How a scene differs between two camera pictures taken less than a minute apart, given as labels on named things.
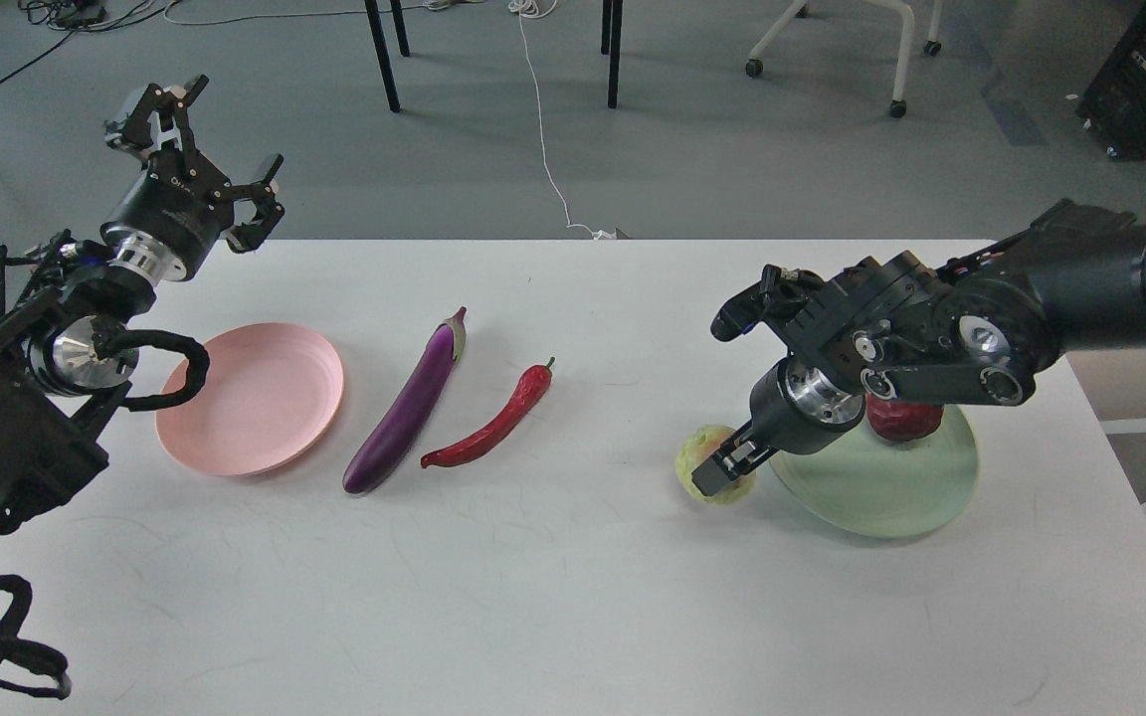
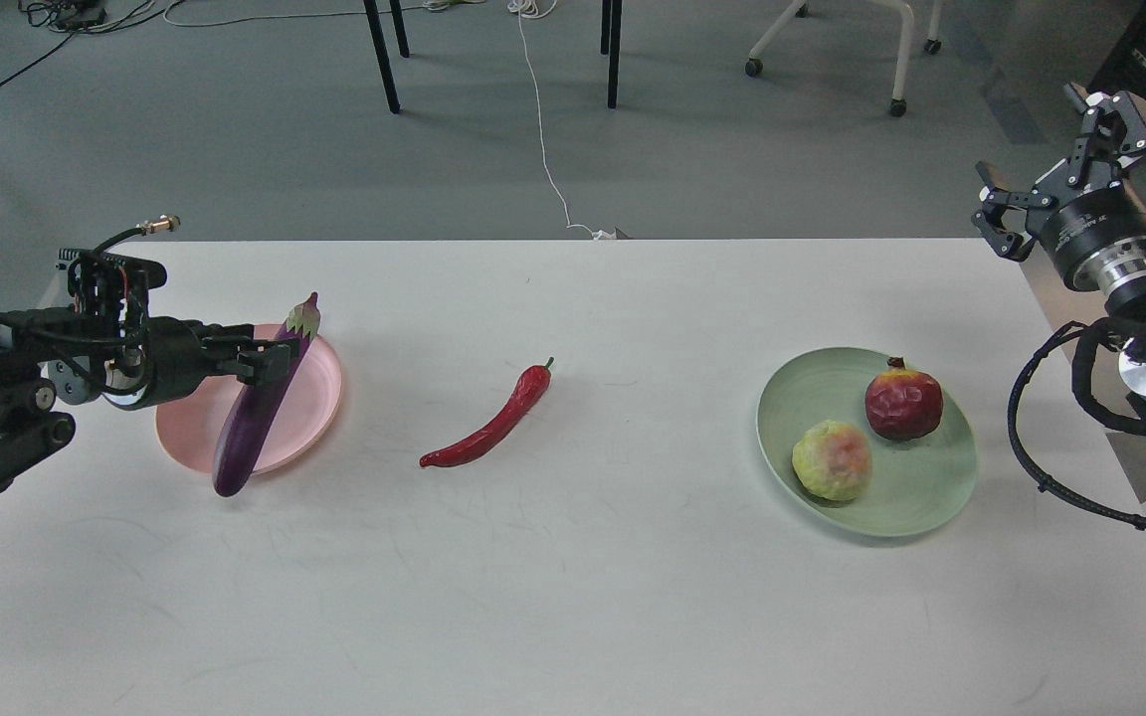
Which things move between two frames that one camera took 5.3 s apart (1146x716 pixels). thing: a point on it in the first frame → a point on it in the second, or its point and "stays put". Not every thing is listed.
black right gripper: [797, 409] → [1101, 241]
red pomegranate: [903, 421] stays put
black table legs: [611, 28] stays put
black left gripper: [181, 206] → [175, 356]
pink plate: [271, 391] stays put
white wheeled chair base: [801, 9] stays put
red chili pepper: [534, 384] stays put
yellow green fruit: [692, 448] → [832, 459]
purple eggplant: [392, 441] → [257, 404]
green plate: [868, 485] stays put
